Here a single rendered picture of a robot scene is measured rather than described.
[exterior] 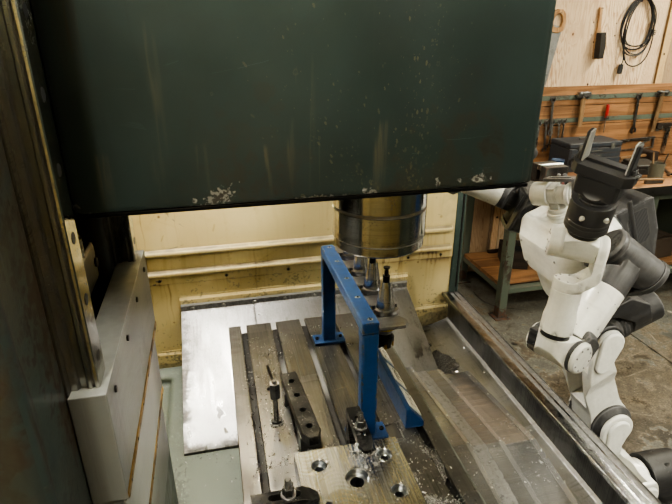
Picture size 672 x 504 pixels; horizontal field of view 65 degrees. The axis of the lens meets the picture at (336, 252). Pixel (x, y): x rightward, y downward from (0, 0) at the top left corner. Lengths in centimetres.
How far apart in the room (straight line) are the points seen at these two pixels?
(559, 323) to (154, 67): 97
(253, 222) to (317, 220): 24
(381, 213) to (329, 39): 27
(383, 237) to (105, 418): 47
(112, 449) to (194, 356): 119
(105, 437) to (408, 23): 66
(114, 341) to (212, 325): 120
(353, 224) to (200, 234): 117
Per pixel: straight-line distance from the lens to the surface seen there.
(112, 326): 88
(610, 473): 159
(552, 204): 155
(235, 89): 70
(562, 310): 128
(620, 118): 460
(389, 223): 84
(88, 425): 77
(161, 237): 197
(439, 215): 212
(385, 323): 121
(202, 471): 175
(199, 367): 194
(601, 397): 197
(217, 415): 184
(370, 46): 73
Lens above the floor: 184
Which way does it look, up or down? 23 degrees down
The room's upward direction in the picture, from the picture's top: straight up
